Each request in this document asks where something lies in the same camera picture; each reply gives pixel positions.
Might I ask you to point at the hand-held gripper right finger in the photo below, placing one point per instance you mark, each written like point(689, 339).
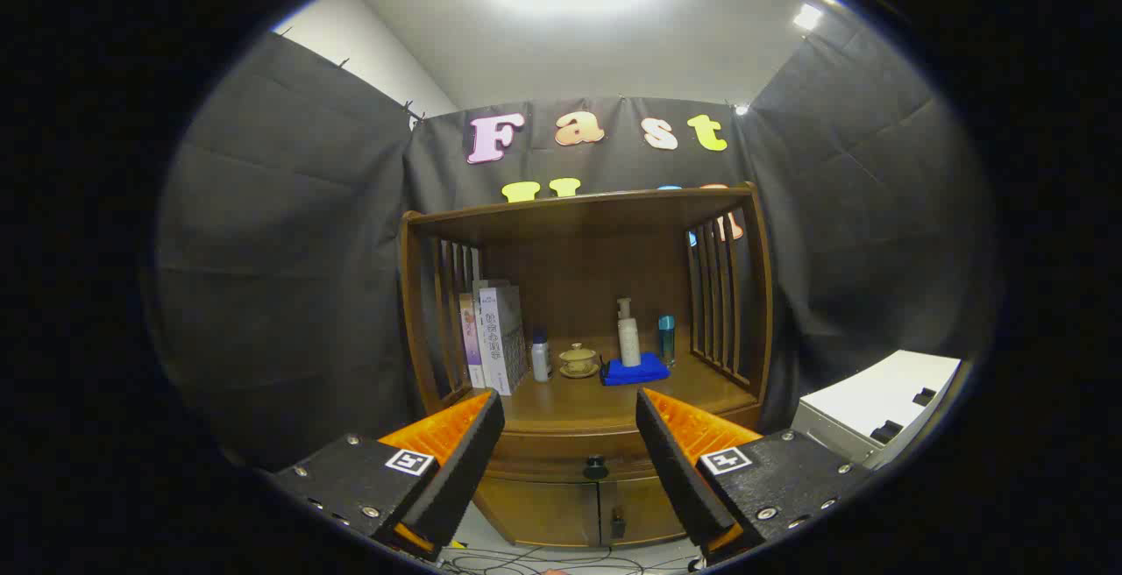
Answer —
point(671, 461)

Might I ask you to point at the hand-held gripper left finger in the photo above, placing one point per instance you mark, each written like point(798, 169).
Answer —
point(465, 461)

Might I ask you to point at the black drawer knob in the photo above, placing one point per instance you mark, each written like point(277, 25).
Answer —
point(596, 467)

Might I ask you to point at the brown wooden drawer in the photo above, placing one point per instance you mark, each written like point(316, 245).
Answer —
point(552, 452)

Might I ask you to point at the wooden cabinet door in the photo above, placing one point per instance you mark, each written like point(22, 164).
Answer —
point(653, 505)
point(543, 514)

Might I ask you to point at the wooden countertop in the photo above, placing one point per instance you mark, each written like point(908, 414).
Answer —
point(596, 404)

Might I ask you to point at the brown wooden cabinet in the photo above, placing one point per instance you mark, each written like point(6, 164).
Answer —
point(570, 268)

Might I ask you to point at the folded blue cloth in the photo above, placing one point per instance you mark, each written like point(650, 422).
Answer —
point(635, 372)

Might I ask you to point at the clear blue bottle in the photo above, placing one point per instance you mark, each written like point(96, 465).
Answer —
point(666, 343)

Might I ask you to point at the thin purple book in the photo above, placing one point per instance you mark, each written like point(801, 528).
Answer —
point(472, 338)

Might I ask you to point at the white pump bottle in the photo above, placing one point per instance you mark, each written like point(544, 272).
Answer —
point(629, 343)

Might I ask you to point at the white bottle blue cap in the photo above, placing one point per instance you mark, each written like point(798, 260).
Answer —
point(541, 360)

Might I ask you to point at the thick white book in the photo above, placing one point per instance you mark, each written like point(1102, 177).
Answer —
point(500, 338)

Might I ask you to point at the yellow lidded teacup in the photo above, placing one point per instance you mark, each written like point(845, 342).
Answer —
point(578, 358)

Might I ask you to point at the white plastic storage unit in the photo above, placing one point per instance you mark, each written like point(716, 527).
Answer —
point(868, 400)

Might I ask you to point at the small ceiling light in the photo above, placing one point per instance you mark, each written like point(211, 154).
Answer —
point(807, 16)

